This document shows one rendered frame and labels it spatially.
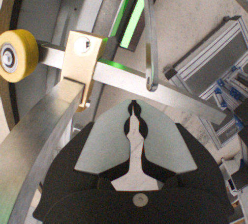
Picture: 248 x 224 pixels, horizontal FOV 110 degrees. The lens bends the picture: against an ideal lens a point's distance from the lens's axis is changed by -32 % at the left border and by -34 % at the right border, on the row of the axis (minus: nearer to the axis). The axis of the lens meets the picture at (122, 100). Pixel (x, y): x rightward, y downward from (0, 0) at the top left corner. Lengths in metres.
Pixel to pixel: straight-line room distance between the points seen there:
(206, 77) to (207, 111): 0.80
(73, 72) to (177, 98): 0.17
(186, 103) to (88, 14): 0.37
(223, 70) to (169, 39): 0.51
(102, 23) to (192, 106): 0.28
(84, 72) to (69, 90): 0.04
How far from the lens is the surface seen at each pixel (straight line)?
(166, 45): 1.09
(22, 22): 0.36
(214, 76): 1.10
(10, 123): 0.34
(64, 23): 0.47
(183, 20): 1.14
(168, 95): 0.22
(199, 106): 0.26
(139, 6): 0.35
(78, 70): 0.19
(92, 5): 0.45
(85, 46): 0.17
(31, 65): 0.21
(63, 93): 0.17
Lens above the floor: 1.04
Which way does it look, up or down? 60 degrees down
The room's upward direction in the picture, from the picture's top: 175 degrees counter-clockwise
